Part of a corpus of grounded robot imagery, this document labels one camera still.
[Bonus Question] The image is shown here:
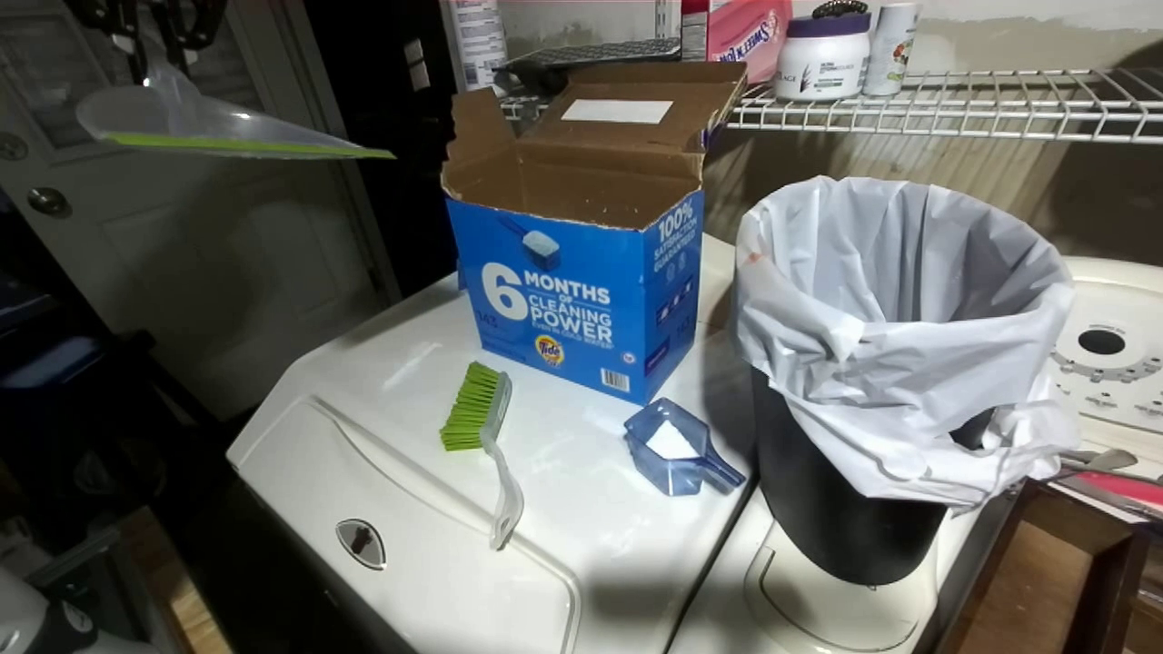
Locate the light wooden board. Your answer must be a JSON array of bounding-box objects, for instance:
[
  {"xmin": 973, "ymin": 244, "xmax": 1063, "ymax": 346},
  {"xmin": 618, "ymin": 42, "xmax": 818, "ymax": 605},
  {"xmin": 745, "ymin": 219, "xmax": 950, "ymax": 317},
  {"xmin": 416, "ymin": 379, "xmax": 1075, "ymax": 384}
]
[{"xmin": 121, "ymin": 505, "xmax": 231, "ymax": 654}]

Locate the dark wooden tray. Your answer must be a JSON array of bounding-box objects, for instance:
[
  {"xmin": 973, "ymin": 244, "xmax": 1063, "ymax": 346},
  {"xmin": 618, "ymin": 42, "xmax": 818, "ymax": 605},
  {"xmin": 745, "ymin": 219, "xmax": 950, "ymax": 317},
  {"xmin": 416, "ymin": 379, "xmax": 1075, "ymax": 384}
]
[{"xmin": 937, "ymin": 477, "xmax": 1157, "ymax": 654}]

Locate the white wall outlet plate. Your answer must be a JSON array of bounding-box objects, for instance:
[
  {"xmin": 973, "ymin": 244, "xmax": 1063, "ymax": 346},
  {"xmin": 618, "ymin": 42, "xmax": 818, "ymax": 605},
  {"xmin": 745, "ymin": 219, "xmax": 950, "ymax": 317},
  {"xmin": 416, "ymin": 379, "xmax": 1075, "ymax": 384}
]
[{"xmin": 401, "ymin": 37, "xmax": 437, "ymax": 97}]

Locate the white jar purple lid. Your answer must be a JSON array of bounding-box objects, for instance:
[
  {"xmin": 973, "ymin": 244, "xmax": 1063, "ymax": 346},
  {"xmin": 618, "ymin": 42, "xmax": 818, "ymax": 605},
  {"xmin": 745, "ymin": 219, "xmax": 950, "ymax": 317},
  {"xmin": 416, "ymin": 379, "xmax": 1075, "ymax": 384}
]
[{"xmin": 773, "ymin": 9, "xmax": 874, "ymax": 104}]

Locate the tall white bottle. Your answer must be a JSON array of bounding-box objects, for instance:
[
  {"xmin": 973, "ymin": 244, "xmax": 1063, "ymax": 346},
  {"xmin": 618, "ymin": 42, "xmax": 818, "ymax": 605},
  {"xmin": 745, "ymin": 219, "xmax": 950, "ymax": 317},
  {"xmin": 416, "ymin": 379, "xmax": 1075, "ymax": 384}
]
[{"xmin": 439, "ymin": 0, "xmax": 513, "ymax": 93}]

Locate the white washing machine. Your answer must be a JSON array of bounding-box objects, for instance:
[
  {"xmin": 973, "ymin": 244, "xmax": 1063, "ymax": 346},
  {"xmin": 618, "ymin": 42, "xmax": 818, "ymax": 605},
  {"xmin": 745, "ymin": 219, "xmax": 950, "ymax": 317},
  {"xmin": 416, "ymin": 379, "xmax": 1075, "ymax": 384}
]
[{"xmin": 225, "ymin": 233, "xmax": 757, "ymax": 654}]

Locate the red capped white bottle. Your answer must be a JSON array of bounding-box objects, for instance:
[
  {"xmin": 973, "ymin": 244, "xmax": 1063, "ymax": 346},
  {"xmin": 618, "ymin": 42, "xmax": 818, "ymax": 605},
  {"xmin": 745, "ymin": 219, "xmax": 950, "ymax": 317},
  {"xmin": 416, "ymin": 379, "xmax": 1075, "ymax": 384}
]
[{"xmin": 677, "ymin": 0, "xmax": 711, "ymax": 66}]

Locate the red flat item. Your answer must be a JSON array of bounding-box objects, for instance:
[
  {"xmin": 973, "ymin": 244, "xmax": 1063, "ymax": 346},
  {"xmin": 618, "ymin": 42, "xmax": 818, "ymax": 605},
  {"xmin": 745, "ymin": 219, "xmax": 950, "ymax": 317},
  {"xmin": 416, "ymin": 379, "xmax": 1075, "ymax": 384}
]
[{"xmin": 1049, "ymin": 470, "xmax": 1163, "ymax": 523}]

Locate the pink box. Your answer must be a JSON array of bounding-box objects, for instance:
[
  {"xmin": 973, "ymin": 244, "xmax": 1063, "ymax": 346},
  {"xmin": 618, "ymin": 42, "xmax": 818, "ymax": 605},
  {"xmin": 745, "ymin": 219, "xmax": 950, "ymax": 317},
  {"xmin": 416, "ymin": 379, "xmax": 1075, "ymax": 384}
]
[{"xmin": 704, "ymin": 0, "xmax": 796, "ymax": 89}]

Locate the black trash bin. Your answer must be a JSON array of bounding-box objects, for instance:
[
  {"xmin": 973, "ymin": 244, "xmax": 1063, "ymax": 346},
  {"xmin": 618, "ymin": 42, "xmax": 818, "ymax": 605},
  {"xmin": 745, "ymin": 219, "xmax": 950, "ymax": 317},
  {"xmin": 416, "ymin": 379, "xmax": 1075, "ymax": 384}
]
[{"xmin": 745, "ymin": 361, "xmax": 960, "ymax": 590}]

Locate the round door knob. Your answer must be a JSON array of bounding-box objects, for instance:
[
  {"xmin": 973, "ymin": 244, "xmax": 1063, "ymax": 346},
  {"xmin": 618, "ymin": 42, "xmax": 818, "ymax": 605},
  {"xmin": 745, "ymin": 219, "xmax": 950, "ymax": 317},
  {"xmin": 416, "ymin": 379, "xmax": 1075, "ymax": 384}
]
[{"xmin": 26, "ymin": 183, "xmax": 76, "ymax": 226}]

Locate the cylindrical spray can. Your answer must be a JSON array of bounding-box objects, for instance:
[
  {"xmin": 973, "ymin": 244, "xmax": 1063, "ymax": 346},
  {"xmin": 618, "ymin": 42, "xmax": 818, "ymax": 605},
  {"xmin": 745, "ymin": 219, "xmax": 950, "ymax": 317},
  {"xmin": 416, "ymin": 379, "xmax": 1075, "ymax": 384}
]
[{"xmin": 860, "ymin": 0, "xmax": 921, "ymax": 101}]

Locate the white trash bag liner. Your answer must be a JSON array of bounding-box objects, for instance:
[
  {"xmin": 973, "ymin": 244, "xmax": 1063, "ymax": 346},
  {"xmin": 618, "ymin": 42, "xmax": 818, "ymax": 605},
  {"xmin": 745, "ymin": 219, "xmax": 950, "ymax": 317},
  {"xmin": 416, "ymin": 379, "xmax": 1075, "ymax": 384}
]
[{"xmin": 734, "ymin": 175, "xmax": 1083, "ymax": 507}]

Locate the green brush white handle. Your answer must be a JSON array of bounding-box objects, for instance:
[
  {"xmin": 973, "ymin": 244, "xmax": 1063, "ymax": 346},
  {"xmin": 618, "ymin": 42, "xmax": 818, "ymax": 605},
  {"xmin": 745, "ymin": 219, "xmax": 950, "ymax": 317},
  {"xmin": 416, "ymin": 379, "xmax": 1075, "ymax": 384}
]
[{"xmin": 437, "ymin": 361, "xmax": 529, "ymax": 554}]

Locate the blue cardboard detergent box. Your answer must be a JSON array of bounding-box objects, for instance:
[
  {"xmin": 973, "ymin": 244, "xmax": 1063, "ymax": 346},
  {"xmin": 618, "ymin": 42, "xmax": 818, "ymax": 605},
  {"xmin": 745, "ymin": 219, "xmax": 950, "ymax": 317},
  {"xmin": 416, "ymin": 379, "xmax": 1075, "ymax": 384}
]
[{"xmin": 437, "ymin": 59, "xmax": 750, "ymax": 407}]

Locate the white wire shelf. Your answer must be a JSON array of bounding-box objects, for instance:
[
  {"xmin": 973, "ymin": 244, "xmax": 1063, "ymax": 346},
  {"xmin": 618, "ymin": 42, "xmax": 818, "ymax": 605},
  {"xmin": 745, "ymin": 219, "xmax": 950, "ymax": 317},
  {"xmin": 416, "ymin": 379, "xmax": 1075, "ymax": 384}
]
[{"xmin": 722, "ymin": 66, "xmax": 1163, "ymax": 147}]

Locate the white dryer machine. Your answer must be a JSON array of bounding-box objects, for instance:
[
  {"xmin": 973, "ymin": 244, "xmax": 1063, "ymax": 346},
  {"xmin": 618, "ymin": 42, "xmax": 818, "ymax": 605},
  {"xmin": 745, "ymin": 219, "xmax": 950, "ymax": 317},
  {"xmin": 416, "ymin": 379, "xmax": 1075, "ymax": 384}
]
[{"xmin": 670, "ymin": 250, "xmax": 1163, "ymax": 654}]

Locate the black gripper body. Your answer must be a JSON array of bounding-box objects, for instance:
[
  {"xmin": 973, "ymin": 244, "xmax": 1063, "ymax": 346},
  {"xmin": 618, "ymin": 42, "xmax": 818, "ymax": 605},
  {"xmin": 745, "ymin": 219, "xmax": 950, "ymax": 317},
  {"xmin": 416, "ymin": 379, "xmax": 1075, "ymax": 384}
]
[{"xmin": 64, "ymin": 0, "xmax": 230, "ymax": 62}]

